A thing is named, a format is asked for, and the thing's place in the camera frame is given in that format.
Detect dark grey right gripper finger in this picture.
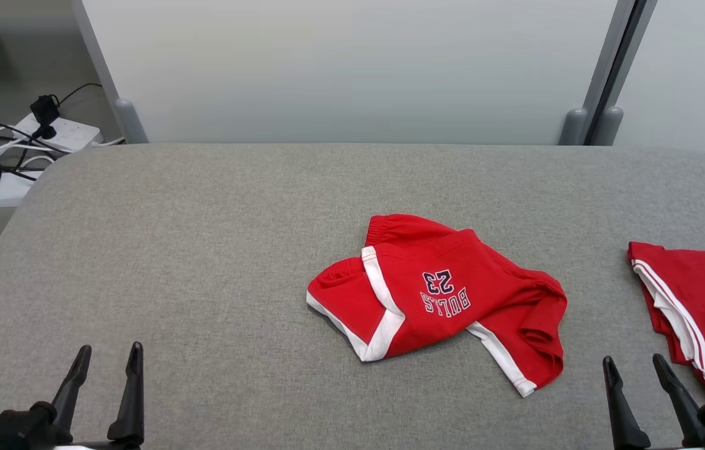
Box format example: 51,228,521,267
652,354,705,448
602,356,652,450

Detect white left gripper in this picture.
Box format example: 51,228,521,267
52,342,146,450

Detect red Bulls shorts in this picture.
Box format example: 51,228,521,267
307,214,569,398

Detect white power strip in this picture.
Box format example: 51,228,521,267
13,112,104,153

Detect black plug adapter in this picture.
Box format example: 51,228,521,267
30,94,61,140

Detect white floor cable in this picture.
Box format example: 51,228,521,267
0,128,56,173

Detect grey partition post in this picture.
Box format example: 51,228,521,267
557,0,638,146
71,0,150,145
590,0,659,146

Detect long black floor cable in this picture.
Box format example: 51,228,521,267
0,112,72,154

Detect thin black plug cable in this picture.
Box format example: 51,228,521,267
56,82,103,107

